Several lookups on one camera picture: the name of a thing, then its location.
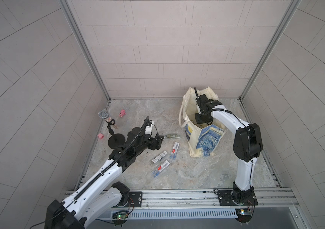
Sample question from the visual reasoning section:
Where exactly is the cream canvas tote bag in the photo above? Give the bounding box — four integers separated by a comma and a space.
178, 87, 226, 158

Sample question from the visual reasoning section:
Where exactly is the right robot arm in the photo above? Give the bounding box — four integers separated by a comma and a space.
194, 88, 263, 205

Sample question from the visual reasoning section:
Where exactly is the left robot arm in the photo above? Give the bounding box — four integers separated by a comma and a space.
43, 117, 164, 229

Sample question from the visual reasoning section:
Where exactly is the compass set lower grey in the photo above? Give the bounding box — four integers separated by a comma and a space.
151, 151, 167, 165

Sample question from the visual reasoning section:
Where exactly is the green compass set lower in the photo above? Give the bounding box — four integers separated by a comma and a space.
163, 133, 180, 139

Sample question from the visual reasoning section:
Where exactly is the compass set red label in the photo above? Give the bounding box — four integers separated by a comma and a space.
170, 142, 180, 160

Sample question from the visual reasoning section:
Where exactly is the compass set red bottom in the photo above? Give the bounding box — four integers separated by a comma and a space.
152, 160, 170, 177

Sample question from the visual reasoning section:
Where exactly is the black microphone stand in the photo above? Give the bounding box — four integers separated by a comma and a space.
106, 119, 125, 149

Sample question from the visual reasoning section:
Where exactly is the pink pig toy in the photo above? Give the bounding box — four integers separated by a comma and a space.
119, 109, 126, 117

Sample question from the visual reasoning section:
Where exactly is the left circuit board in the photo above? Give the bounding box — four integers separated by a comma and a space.
112, 211, 129, 225

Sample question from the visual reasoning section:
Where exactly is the circuit board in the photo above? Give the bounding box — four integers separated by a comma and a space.
235, 208, 252, 223
112, 211, 129, 225

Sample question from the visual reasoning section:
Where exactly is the right circuit board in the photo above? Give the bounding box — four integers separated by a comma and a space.
235, 208, 252, 223

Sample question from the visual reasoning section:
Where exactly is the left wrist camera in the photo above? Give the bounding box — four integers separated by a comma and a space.
145, 120, 154, 135

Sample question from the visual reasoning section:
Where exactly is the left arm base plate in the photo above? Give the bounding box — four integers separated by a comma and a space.
120, 191, 143, 207

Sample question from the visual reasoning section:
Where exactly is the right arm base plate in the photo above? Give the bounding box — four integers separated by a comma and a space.
214, 189, 258, 206

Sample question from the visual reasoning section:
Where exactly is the aluminium front rail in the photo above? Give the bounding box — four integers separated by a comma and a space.
56, 187, 302, 229

